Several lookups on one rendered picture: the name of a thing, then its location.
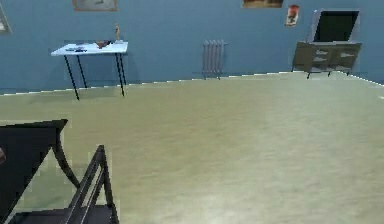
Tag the dark red bowl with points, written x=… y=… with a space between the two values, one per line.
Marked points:
x=102 y=43

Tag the grey television stand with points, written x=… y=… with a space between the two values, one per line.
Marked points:
x=325 y=56

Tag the grey framed television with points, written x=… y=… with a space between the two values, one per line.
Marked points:
x=335 y=26

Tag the white table with black legs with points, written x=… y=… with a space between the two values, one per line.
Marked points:
x=91 y=49

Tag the black remote control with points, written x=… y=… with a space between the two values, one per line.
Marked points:
x=76 y=50

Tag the black dining table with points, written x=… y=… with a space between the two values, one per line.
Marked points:
x=23 y=150

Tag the grey wall radiator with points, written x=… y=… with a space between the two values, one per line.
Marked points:
x=213 y=58

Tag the brown framed wall picture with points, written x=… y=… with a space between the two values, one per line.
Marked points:
x=262 y=3

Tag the red and white wall poster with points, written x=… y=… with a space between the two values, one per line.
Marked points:
x=292 y=15

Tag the grey framed wall picture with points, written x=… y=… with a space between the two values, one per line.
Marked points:
x=95 y=4

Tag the pale framed wall picture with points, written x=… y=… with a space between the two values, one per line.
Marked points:
x=3 y=21

